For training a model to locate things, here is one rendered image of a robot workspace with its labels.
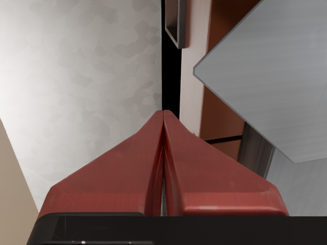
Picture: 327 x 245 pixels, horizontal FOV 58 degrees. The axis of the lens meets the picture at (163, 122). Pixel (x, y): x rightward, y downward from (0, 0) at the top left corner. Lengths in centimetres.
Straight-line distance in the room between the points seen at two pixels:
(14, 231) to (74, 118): 137
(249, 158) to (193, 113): 6
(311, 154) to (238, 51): 12
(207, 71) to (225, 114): 8
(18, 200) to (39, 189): 107
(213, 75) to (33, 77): 25
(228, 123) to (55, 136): 24
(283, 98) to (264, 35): 5
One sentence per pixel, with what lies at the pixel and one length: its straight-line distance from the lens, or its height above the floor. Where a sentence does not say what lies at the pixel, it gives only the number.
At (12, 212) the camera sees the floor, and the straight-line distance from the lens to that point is 162.
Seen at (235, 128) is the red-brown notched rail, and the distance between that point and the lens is 26.
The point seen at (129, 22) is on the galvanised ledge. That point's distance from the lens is 34.
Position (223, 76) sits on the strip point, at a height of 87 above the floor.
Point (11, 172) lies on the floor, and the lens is 143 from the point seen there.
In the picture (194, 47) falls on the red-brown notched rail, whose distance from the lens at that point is 23.
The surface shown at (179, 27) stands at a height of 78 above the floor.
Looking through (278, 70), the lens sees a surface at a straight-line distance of 19.
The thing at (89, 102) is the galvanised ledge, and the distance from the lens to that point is 38.
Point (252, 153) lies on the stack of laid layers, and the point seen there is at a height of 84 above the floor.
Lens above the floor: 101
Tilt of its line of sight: 52 degrees down
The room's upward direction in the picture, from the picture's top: 159 degrees clockwise
